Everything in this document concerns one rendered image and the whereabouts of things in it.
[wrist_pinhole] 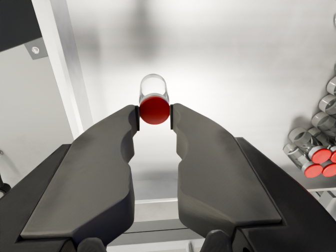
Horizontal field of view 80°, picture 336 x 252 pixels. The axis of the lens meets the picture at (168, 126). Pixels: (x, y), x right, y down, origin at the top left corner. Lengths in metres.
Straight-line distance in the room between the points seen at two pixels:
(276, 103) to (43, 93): 1.20
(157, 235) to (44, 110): 0.93
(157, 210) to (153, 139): 1.65
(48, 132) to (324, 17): 1.38
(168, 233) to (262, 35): 1.05
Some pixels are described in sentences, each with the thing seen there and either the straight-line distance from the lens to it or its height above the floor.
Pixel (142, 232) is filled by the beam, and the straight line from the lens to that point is 1.17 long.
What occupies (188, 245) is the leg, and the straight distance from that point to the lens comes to 1.15.
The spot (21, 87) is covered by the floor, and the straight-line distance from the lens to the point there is 1.35.
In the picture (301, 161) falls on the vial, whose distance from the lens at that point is 0.30.
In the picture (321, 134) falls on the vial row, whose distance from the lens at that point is 0.31.
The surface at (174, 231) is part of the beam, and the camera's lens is 1.17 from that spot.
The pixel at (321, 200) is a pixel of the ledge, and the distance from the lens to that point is 0.49.
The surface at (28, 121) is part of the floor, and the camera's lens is 1.45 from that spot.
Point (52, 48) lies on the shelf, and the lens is 0.23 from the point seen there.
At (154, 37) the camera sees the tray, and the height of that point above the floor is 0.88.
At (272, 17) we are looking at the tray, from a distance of 0.23.
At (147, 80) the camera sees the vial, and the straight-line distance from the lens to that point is 0.15.
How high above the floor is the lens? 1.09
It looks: 58 degrees down
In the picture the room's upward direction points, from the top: 171 degrees clockwise
